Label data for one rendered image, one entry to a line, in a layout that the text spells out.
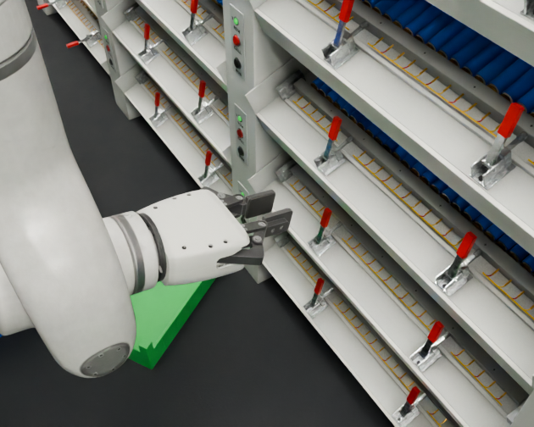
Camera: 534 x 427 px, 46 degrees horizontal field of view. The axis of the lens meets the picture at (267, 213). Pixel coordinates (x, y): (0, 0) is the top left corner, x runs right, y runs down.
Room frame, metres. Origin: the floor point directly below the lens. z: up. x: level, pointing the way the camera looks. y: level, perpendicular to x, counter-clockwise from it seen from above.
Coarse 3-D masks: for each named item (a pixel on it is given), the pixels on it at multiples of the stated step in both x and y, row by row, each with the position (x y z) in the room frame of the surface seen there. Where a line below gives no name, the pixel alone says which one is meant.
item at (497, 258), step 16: (304, 80) 0.87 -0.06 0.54; (304, 96) 0.85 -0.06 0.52; (320, 96) 0.83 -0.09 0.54; (304, 112) 0.83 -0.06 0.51; (320, 112) 0.82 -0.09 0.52; (336, 112) 0.79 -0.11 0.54; (352, 128) 0.76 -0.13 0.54; (368, 144) 0.72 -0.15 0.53; (384, 160) 0.68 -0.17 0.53; (400, 176) 0.65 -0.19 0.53; (416, 176) 0.65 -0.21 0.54; (416, 192) 0.62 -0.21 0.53; (432, 192) 0.61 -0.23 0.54; (432, 208) 0.60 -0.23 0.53; (448, 208) 0.58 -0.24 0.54; (448, 224) 0.57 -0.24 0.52; (464, 224) 0.56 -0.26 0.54; (480, 240) 0.53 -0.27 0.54; (496, 256) 0.50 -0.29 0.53; (496, 272) 0.49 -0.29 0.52; (512, 272) 0.48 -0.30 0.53; (528, 272) 0.48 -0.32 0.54; (528, 288) 0.46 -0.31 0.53
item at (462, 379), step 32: (288, 160) 0.90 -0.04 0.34; (256, 192) 0.86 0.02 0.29; (288, 192) 0.85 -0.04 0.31; (320, 192) 0.81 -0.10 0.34; (320, 224) 0.72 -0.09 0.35; (352, 224) 0.73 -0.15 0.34; (320, 256) 0.70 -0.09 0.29; (352, 256) 0.69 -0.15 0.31; (384, 256) 0.66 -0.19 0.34; (352, 288) 0.63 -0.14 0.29; (384, 288) 0.62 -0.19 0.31; (416, 288) 0.60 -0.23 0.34; (384, 320) 0.57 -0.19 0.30; (416, 320) 0.55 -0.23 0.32; (448, 320) 0.54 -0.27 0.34; (416, 352) 0.50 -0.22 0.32; (448, 352) 0.50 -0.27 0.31; (480, 352) 0.48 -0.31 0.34; (448, 384) 0.46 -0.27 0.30; (480, 384) 0.45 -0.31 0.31; (512, 384) 0.43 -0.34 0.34; (480, 416) 0.41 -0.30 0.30; (512, 416) 0.39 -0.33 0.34
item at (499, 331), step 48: (288, 96) 0.87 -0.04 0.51; (288, 144) 0.78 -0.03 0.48; (336, 192) 0.67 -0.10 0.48; (384, 240) 0.58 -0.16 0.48; (432, 240) 0.56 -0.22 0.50; (432, 288) 0.49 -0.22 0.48; (480, 288) 0.48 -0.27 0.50; (480, 336) 0.42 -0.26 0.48; (528, 336) 0.41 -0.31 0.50; (528, 384) 0.36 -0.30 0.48
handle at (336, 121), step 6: (336, 120) 0.72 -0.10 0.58; (336, 126) 0.72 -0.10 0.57; (330, 132) 0.72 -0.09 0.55; (336, 132) 0.72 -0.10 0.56; (330, 138) 0.72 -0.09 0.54; (336, 138) 0.72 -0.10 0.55; (330, 144) 0.72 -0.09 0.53; (330, 150) 0.72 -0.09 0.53; (324, 156) 0.72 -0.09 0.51; (330, 156) 0.72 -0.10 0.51
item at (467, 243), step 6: (468, 234) 0.50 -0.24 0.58; (468, 240) 0.50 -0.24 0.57; (474, 240) 0.50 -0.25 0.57; (462, 246) 0.50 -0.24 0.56; (468, 246) 0.50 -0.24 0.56; (456, 252) 0.50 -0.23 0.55; (462, 252) 0.50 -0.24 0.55; (468, 252) 0.50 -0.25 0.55; (456, 258) 0.50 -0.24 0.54; (462, 258) 0.49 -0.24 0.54; (456, 264) 0.49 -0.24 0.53; (450, 270) 0.50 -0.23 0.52; (456, 270) 0.49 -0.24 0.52; (450, 276) 0.49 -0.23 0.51
